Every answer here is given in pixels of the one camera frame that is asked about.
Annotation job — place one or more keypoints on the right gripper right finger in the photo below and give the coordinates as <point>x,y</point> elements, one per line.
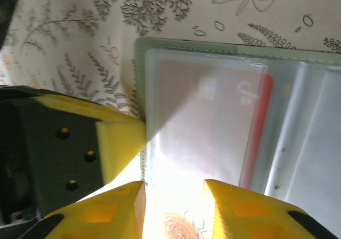
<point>253,217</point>

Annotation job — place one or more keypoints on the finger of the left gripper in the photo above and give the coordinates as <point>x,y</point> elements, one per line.
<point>120,143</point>

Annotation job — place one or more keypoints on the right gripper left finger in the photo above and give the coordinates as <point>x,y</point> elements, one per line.
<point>106,215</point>

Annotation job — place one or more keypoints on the green card holder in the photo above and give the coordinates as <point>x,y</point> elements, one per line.
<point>298,132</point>

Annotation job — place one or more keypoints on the red credit card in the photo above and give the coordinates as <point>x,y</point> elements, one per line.
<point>213,111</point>

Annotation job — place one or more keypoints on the floral table cover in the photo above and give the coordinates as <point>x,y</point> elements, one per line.
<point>80,49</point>

